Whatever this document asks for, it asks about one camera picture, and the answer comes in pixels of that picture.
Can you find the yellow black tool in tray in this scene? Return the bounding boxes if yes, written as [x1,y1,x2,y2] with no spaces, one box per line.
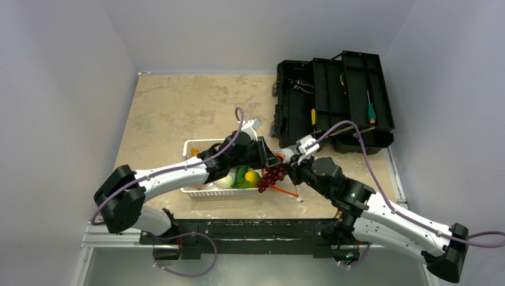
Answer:
[339,73,347,94]

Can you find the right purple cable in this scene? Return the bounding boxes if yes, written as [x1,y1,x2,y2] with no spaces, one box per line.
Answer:
[306,120,505,250]

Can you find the black pliers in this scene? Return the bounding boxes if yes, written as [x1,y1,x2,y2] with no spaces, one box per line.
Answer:
[288,79,315,94]

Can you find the green handled screwdriver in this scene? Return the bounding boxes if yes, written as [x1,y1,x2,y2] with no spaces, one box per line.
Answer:
[367,91,376,125]

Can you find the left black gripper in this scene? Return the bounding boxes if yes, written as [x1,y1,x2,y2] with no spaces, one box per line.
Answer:
[229,135,280,169]

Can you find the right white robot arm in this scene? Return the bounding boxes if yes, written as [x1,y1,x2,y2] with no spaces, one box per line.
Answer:
[285,155,469,283]

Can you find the black base frame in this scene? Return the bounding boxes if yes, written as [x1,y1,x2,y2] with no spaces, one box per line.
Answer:
[139,218,368,262]

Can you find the white plastic basket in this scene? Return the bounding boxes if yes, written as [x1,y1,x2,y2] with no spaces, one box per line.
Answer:
[180,138,258,197]

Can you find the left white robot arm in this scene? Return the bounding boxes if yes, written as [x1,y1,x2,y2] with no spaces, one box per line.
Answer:
[93,131,282,244]

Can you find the purple grape bunch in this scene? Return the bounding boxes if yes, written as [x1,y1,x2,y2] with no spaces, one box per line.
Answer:
[257,166,288,193]

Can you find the green cucumber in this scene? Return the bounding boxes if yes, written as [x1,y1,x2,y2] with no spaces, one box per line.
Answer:
[233,166,250,189]

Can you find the white radish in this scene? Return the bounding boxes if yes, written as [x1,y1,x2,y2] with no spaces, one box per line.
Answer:
[214,174,235,189]

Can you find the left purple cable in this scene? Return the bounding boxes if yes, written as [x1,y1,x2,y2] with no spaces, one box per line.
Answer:
[91,106,245,226]

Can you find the clear zip top bag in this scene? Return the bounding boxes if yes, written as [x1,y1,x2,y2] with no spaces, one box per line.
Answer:
[268,151,304,203]

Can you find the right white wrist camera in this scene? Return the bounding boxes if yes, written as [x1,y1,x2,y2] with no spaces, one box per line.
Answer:
[296,135,320,165]

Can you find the black open toolbox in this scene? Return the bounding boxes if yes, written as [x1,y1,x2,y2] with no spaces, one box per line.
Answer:
[270,51,395,154]

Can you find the yellow handled screwdriver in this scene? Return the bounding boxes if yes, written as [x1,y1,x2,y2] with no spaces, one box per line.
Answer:
[311,108,317,133]

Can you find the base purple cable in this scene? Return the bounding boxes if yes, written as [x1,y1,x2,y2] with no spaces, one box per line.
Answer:
[151,229,220,278]

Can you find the orange fruit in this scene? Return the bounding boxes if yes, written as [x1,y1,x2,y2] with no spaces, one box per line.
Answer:
[244,170,261,188]

